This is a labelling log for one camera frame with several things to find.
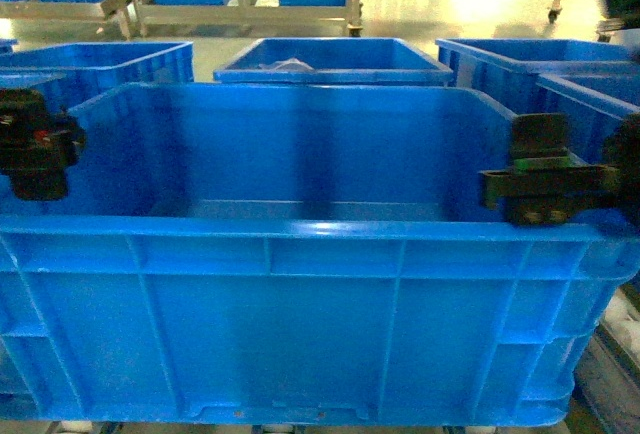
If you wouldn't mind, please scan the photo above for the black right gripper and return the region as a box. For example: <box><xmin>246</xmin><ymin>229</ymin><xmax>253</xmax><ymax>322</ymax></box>
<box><xmin>479</xmin><ymin>113</ymin><xmax>639</xmax><ymax>226</ymax></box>

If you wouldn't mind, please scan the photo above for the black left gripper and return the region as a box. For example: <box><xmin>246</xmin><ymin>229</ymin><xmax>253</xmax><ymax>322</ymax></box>
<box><xmin>1</xmin><ymin>89</ymin><xmax>86</xmax><ymax>200</ymax></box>

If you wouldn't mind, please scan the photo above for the large blue plastic crate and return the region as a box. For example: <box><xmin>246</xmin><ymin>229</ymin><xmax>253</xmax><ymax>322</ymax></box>
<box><xmin>1</xmin><ymin>83</ymin><xmax>639</xmax><ymax>426</ymax></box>

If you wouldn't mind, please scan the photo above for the metal shelf rack background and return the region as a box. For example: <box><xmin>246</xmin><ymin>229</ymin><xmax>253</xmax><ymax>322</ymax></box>
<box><xmin>1</xmin><ymin>0</ymin><xmax>561</xmax><ymax>40</ymax></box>

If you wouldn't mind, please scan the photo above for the blue crate far left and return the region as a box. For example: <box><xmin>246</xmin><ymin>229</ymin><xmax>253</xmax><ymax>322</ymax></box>
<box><xmin>1</xmin><ymin>41</ymin><xmax>194</xmax><ymax>108</ymax></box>

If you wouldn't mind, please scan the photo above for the blue crate near right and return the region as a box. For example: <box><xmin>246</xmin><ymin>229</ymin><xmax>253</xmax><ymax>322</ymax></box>
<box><xmin>537</xmin><ymin>73</ymin><xmax>639</xmax><ymax>164</ymax></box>

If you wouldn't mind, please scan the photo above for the blue crate far right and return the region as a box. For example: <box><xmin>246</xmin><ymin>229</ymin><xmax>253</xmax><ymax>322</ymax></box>
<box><xmin>436</xmin><ymin>38</ymin><xmax>639</xmax><ymax>114</ymax></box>

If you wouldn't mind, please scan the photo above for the blue crate far centre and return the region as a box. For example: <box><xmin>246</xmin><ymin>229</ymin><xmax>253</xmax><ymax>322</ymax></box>
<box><xmin>213</xmin><ymin>37</ymin><xmax>454</xmax><ymax>86</ymax></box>

